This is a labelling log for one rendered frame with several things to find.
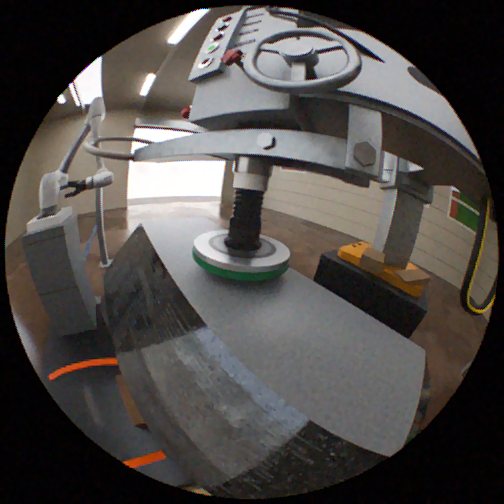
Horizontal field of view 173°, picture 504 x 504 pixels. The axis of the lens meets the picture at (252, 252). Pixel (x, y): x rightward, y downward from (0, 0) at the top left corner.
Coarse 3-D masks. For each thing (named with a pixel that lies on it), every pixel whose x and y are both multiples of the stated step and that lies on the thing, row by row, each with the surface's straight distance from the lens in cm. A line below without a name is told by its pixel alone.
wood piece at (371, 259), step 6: (366, 252) 76; (372, 252) 81; (378, 252) 87; (360, 258) 71; (366, 258) 71; (372, 258) 71; (378, 258) 75; (360, 264) 72; (366, 264) 71; (372, 264) 71; (378, 264) 71; (372, 270) 72; (378, 270) 71
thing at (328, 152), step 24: (168, 144) 48; (192, 144) 40; (216, 144) 35; (240, 144) 32; (264, 144) 29; (288, 144) 28; (312, 144) 28; (336, 144) 27; (360, 144) 24; (312, 168) 38; (336, 168) 27
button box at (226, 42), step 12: (240, 12) 57; (216, 24) 57; (240, 24) 51; (228, 36) 44; (204, 48) 47; (228, 48) 41; (216, 60) 38; (192, 72) 41; (204, 72) 38; (216, 72) 37
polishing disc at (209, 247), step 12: (204, 240) 39; (216, 240) 39; (264, 240) 43; (276, 240) 45; (204, 252) 32; (216, 252) 33; (228, 252) 33; (240, 252) 34; (252, 252) 35; (264, 252) 36; (276, 252) 37; (288, 252) 38; (216, 264) 30; (228, 264) 29; (240, 264) 29; (252, 264) 30; (264, 264) 30; (276, 264) 31
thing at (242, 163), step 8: (240, 160) 34; (248, 160) 33; (256, 160) 33; (264, 160) 33; (272, 160) 36; (280, 160) 38; (288, 160) 38; (240, 168) 33; (248, 168) 33; (256, 168) 33; (264, 168) 33; (272, 168) 36
